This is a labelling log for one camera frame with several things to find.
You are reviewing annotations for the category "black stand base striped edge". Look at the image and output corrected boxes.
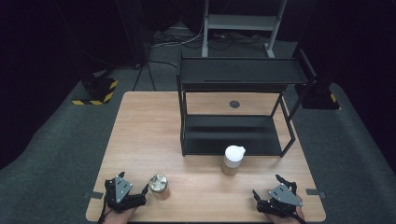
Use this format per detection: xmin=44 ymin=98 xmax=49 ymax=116
xmin=295 ymin=82 xmax=341 ymax=111
xmin=71 ymin=73 xmax=120 ymax=106

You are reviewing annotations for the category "jar with white lid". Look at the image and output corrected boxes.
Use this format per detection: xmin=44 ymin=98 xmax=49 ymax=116
xmin=220 ymin=145 xmax=247 ymax=177

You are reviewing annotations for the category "dark curtain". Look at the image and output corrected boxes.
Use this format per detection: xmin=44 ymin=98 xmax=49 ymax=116
xmin=279 ymin=0 xmax=396 ymax=175
xmin=0 ymin=0 xmax=148 ymax=171

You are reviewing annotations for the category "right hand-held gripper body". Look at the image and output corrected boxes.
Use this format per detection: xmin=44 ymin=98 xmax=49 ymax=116
xmin=255 ymin=181 xmax=304 ymax=217

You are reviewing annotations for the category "grey tape strip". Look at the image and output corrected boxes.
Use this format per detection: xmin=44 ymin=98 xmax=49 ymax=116
xmin=305 ymin=188 xmax=328 ymax=200
xmin=83 ymin=190 xmax=105 ymax=200

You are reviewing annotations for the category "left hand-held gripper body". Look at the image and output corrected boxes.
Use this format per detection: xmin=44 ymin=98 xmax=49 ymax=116
xmin=105 ymin=175 xmax=148 ymax=215

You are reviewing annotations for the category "grey metal stand frame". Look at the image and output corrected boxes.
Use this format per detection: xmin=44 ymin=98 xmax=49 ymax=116
xmin=201 ymin=0 xmax=288 ymax=59

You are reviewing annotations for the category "person's left hand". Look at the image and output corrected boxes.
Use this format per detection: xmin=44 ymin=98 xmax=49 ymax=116
xmin=102 ymin=206 xmax=138 ymax=224

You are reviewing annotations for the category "bundle of black floor cables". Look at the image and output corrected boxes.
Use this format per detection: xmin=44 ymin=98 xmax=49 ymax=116
xmin=150 ymin=28 xmax=269 ymax=51

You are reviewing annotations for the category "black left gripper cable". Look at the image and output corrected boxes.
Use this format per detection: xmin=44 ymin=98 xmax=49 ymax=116
xmin=97 ymin=186 xmax=109 ymax=224

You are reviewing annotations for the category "white floor cable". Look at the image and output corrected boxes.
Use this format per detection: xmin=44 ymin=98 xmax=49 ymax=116
xmin=151 ymin=18 xmax=205 ymax=49

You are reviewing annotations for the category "person's right hand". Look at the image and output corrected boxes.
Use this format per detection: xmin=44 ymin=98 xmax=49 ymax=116
xmin=266 ymin=194 xmax=306 ymax=224

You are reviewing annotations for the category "glass jar with foil lid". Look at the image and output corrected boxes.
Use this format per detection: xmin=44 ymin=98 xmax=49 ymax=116
xmin=148 ymin=173 xmax=171 ymax=201

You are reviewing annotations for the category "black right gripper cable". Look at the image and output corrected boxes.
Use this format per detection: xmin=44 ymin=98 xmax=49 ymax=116
xmin=290 ymin=210 xmax=308 ymax=224

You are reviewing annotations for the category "black two-tier metal shelf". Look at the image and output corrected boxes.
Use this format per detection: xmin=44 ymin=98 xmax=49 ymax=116
xmin=176 ymin=48 xmax=318 ymax=158

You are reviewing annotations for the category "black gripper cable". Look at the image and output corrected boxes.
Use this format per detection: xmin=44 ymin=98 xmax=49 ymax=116
xmin=97 ymin=186 xmax=109 ymax=224
xmin=290 ymin=210 xmax=308 ymax=224

